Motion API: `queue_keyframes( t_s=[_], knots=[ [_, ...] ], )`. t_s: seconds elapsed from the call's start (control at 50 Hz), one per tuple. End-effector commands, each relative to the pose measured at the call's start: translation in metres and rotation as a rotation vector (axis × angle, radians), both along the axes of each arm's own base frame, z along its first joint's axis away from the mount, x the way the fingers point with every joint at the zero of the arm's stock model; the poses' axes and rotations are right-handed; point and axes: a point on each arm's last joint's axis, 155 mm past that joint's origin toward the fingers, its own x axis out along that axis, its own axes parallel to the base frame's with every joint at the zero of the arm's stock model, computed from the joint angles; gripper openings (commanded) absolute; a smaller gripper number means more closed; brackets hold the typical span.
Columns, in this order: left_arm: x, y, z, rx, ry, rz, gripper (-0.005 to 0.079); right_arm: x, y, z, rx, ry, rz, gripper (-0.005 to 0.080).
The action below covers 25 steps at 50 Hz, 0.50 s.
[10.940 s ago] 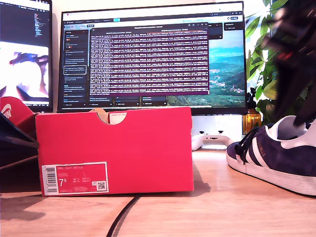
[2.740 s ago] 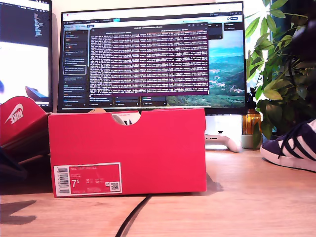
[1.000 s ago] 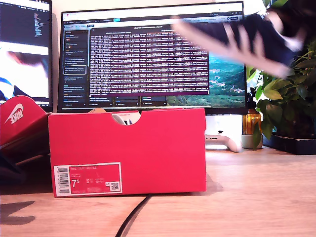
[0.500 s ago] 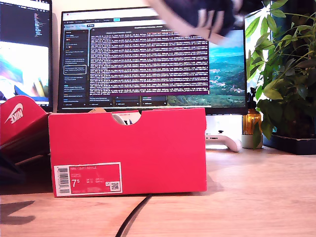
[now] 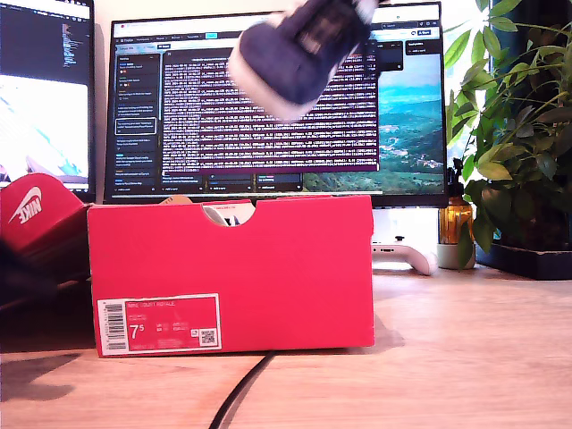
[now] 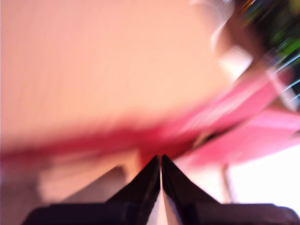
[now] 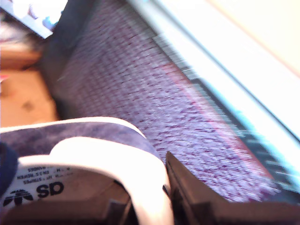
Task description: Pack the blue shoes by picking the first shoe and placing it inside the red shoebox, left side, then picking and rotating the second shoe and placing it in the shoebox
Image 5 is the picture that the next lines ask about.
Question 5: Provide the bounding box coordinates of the red shoebox lid white logo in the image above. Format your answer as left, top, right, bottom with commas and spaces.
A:
0, 172, 93, 309

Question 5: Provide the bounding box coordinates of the red cardboard shoebox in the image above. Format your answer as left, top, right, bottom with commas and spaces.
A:
87, 195, 375, 358

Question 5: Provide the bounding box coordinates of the black monitor with code window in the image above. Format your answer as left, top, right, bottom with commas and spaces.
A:
0, 0, 97, 202

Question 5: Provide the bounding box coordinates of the large black computer monitor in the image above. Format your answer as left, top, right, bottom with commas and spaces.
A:
103, 2, 450, 209

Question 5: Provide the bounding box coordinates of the white game controller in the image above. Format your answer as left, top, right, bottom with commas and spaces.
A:
371, 243, 440, 277

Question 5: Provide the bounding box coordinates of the pale green small pot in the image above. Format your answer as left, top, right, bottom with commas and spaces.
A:
436, 242, 477, 272

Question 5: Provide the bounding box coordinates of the amber glass pump bottle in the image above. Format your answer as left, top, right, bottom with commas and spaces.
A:
438, 158, 475, 246

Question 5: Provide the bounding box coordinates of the black plant tray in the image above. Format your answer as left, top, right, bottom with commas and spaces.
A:
475, 242, 572, 282

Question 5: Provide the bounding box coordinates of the green leafy houseplant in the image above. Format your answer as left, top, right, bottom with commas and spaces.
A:
444, 0, 572, 256

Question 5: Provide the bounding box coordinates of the black cable on table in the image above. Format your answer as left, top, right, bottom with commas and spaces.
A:
207, 351, 276, 429

